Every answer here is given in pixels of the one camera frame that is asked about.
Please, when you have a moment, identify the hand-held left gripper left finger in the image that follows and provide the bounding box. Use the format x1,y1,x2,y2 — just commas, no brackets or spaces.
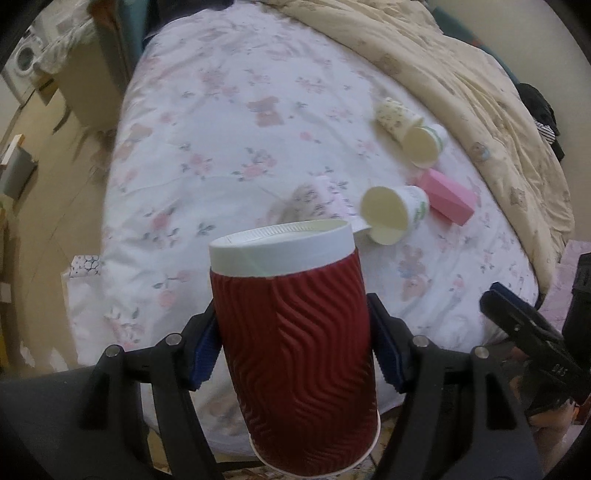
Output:
83,313,222,480

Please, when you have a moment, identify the white washing machine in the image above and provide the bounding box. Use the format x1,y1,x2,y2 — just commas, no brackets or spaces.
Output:
2,21,51,100

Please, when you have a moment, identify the red ripple cup white lid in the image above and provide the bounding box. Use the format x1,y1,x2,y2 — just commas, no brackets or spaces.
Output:
208,220,382,476

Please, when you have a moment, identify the pink box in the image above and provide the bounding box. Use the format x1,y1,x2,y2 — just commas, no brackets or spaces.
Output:
417,168,479,226

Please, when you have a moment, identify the beige cabinet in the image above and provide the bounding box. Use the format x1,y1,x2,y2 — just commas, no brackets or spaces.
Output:
34,18,134,134

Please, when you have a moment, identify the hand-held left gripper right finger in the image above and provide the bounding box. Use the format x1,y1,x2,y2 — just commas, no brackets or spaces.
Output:
367,293,542,480

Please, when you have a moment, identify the floral patterned paper cup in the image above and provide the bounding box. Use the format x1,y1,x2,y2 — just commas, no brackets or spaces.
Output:
374,97,424,142

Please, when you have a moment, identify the pink patterned cloth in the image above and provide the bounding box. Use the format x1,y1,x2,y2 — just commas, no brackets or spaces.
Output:
538,239,591,319

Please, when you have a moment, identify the dark clothing pile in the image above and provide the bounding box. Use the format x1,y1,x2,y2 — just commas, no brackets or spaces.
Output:
518,82,567,161

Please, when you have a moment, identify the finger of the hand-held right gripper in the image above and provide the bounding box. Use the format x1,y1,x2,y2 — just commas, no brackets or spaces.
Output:
479,281,583,416

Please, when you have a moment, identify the cream bear print quilt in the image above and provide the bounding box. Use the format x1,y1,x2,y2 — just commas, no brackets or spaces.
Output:
263,0,576,305

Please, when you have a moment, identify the white paper cup green print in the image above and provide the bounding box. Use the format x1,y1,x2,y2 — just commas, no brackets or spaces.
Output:
403,124,449,168
361,185,430,246

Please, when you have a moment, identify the pink floral paper cup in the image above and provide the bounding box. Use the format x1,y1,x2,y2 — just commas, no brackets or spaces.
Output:
268,176,371,234

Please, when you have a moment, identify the white floral bed sheet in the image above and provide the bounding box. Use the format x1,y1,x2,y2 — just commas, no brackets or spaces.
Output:
68,0,542,446

